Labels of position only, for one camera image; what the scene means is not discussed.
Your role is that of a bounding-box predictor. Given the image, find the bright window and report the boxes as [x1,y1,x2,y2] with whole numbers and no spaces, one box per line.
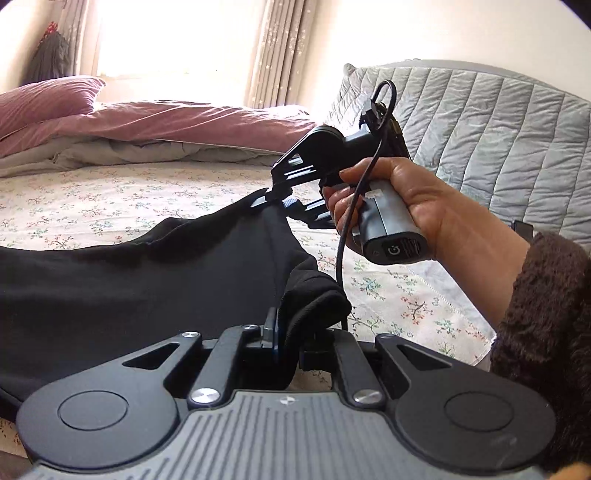
[95,0,264,79]

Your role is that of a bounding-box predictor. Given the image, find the person's right hand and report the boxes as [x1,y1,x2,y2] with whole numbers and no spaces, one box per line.
[322,157,479,278]

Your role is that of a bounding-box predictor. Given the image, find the pink pillow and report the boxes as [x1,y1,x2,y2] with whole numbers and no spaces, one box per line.
[0,76,107,139]

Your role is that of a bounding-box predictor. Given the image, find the person's right forearm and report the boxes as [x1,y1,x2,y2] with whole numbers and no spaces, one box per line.
[443,205,591,472]

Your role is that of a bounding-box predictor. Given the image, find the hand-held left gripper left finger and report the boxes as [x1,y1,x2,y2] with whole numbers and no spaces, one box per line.
[121,307,281,408]

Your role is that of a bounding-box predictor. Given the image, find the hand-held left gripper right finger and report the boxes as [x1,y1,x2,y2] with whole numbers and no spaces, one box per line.
[299,329,455,406]

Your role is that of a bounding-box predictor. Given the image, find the beige patterned curtain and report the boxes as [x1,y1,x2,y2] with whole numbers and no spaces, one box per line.
[245,0,326,109]
[60,0,102,77]

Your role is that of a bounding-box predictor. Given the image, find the pink duvet with grey lining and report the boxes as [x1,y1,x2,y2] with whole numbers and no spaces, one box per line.
[0,102,319,178]

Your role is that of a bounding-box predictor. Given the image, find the black cable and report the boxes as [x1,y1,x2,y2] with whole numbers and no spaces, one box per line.
[336,79,399,330]

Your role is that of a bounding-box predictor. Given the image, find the black pants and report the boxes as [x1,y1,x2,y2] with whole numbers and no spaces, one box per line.
[0,187,352,416]

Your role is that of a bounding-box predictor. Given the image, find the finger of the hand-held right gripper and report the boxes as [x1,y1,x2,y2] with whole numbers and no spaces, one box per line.
[250,189,334,230]
[270,148,324,200]

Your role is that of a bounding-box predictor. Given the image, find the grey quilted headboard cover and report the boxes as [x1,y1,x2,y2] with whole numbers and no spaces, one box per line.
[323,60,591,250]

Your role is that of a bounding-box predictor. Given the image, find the floral bed sheet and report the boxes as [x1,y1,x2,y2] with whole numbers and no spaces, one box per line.
[0,161,497,462]

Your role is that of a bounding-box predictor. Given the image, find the dark hanging garment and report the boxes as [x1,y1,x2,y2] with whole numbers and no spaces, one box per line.
[30,21,75,86]

